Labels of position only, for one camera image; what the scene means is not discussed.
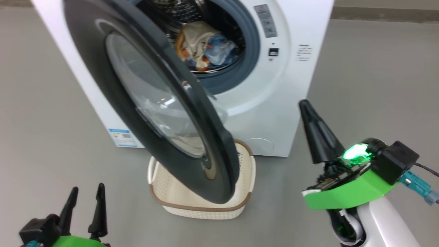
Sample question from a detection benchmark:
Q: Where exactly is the cream garment with black print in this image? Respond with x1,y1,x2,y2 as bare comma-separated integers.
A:
175,21,220,69

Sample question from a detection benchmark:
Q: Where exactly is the black round glass washer door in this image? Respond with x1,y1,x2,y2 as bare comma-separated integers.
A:
63,0,240,204

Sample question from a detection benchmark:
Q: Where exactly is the blue energy label sticker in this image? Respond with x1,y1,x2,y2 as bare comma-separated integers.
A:
108,129,137,148

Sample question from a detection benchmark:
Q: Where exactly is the grey rubber door gasket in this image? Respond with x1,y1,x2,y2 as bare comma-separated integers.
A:
137,0,260,96

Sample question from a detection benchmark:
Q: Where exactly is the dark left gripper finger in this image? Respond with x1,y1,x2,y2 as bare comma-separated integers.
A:
58,187,79,235
88,183,108,239

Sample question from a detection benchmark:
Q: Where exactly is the grey warning sticker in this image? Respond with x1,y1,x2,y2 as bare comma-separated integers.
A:
254,4,277,38

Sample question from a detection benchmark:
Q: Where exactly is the round filter cover panel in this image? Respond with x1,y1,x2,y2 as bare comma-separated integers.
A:
245,138,275,155

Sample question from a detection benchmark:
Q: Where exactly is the steel washer drum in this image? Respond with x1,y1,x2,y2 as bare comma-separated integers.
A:
137,0,246,74

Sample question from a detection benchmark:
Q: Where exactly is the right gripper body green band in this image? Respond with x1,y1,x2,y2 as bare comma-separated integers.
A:
302,138,400,210

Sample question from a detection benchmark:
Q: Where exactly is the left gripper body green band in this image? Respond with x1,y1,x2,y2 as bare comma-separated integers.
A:
51,235,107,247

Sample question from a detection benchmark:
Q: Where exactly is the white text sticker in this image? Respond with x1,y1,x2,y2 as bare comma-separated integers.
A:
297,44,312,62

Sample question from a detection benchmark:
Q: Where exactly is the cream perforated laundry basket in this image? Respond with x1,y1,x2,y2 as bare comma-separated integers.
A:
147,139,256,220

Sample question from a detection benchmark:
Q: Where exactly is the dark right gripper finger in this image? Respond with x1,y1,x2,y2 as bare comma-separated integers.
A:
299,99,345,164

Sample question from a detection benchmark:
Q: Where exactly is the white front-load washing machine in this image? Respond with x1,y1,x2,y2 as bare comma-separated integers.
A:
31,0,335,157

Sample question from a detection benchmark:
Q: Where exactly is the teal right connector with cable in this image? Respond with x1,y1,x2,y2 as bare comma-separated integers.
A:
400,163,439,205

